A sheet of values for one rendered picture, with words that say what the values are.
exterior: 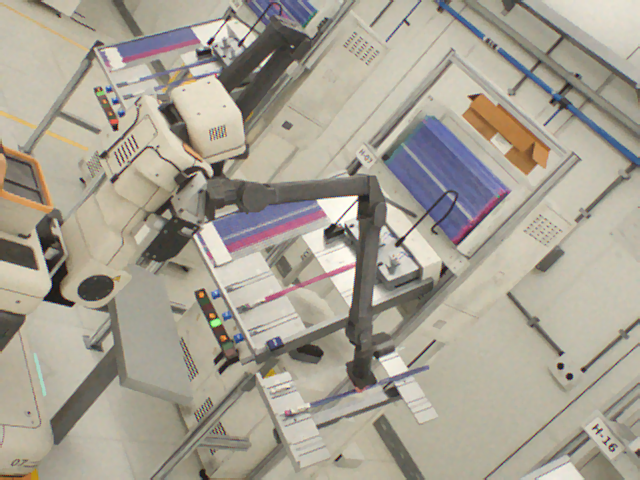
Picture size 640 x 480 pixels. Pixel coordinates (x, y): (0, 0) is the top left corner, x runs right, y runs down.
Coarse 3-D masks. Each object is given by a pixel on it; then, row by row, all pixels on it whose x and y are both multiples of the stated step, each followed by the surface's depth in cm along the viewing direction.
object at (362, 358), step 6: (354, 348) 218; (372, 348) 218; (354, 354) 217; (360, 354) 216; (366, 354) 216; (372, 354) 218; (354, 360) 219; (360, 360) 216; (366, 360) 216; (360, 366) 218; (366, 366) 218
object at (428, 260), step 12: (384, 192) 287; (396, 216) 278; (396, 228) 274; (408, 228) 273; (408, 240) 269; (420, 240) 269; (420, 252) 265; (432, 252) 265; (420, 264) 261; (432, 264) 261; (420, 276) 265; (432, 276) 267
